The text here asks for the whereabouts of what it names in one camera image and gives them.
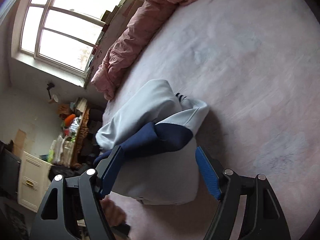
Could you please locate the tan wall paper sheet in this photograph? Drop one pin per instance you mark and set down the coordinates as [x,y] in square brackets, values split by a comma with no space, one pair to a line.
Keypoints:
[20,142]

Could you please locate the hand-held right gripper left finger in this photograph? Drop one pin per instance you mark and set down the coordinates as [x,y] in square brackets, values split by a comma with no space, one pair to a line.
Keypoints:
[112,172]

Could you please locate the white framed window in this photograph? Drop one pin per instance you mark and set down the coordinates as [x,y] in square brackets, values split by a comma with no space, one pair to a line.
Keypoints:
[70,25]

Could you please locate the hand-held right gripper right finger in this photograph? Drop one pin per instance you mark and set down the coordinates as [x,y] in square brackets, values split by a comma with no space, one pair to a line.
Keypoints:
[207,175]

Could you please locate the white cabinet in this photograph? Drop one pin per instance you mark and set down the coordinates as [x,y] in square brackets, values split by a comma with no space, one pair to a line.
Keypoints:
[32,175]

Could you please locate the stack of books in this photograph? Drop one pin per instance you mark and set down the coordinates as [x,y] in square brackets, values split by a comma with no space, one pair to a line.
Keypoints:
[80,103]

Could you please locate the brown rabbit print carton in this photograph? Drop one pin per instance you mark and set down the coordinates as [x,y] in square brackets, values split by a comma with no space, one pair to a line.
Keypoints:
[63,109]

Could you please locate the shiny plastic bag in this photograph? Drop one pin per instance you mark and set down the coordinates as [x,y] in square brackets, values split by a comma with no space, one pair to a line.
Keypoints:
[74,126]

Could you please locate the person's left hand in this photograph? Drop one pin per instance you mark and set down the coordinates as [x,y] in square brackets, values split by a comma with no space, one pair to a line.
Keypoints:
[115,213]

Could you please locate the orange carrot plush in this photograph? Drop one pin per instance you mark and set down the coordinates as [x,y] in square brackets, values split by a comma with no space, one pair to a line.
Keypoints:
[70,120]

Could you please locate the dark bulky object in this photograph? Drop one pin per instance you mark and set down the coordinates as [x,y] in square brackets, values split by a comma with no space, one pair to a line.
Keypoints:
[10,167]

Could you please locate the stack of papers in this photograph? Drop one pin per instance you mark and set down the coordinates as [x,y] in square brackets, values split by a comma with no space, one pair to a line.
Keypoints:
[62,150]

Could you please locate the pink wall lamp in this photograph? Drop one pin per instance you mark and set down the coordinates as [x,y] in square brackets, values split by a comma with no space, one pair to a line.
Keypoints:
[53,97]

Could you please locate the pink quilt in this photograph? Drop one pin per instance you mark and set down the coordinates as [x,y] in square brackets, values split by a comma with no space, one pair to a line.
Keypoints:
[130,42]

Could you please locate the ornate wooden table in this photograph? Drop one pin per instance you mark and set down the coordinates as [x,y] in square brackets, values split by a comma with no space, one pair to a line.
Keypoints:
[83,130]

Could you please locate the white and navy jacket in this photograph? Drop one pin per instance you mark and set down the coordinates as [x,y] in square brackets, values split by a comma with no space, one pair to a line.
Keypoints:
[155,175]

